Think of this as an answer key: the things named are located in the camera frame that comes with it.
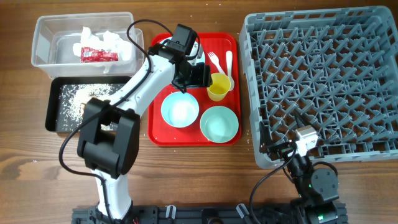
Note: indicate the mint green bowl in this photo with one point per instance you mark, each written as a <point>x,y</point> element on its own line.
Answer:
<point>219,124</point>

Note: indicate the red snack wrapper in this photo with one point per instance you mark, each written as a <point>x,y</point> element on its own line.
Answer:
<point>89,55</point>

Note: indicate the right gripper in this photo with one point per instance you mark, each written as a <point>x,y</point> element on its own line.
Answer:
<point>280,150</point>

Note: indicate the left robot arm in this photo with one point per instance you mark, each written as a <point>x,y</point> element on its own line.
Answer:
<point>109,133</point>

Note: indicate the light blue plate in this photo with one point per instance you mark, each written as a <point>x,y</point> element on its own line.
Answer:
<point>202,59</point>

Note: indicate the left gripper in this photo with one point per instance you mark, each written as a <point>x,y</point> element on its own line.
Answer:
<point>203,78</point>

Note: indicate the white napkin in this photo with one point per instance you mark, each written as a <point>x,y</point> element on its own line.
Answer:
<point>111,42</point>

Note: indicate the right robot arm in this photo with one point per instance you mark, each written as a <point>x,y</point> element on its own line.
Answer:
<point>316,183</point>

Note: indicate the white plastic spoon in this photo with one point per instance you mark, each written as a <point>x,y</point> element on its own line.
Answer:
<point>229,62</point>

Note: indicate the white plastic fork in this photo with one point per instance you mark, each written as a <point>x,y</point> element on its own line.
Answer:
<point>215,60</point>

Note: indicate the black food waste tray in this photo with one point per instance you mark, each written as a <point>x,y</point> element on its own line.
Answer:
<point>56,85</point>

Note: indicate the yellow plastic cup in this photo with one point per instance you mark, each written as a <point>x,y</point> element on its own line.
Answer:
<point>220,86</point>

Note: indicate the light blue bowl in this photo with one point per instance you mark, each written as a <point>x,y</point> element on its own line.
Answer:
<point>179,110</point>

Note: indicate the rice and food scraps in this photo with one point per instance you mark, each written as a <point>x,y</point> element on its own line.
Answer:
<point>72,102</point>

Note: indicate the red serving tray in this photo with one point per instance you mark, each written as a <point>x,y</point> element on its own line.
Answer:
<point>162,134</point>

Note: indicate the grey dishwasher rack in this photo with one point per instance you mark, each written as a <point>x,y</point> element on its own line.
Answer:
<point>337,67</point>

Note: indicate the clear plastic waste bin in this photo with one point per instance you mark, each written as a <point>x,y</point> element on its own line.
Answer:
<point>54,37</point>

